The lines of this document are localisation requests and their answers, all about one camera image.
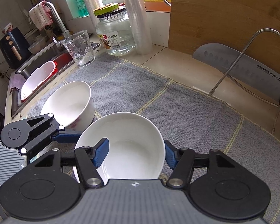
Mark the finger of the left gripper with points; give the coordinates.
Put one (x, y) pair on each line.
(32, 135)
(66, 136)

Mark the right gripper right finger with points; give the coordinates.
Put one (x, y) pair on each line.
(181, 161)

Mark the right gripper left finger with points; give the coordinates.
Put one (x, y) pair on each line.
(88, 159)

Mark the white bowl faint flowers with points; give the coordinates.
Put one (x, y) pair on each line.
(71, 106)

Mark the plain white bowl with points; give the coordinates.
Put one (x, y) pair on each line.
(136, 147)

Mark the steel kitchen faucet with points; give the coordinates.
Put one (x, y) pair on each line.
(58, 28)

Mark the grey blue checked mat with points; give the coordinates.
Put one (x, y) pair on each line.
(244, 128)

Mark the purple cleaning rag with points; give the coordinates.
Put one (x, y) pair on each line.
(16, 81)

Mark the white pink colander basket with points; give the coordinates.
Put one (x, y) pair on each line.
(38, 77)

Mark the stainless steel sink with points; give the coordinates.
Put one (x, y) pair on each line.
(52, 52)

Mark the black air fryer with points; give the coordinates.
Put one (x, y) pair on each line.
(14, 48)

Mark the clear glass mug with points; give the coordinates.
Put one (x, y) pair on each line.
(79, 47)

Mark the glass jar green lid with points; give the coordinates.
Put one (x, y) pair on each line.
(114, 29)

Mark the pink white dishcloth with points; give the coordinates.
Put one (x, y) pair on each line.
(40, 15)

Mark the tall plastic wrap roll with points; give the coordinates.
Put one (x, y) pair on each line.
(139, 25)

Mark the bamboo cutting board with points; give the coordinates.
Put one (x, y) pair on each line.
(234, 23)

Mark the kitchen knife black handle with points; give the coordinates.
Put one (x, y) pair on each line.
(221, 57)

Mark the metal wire board stand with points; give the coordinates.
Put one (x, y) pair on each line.
(266, 77)

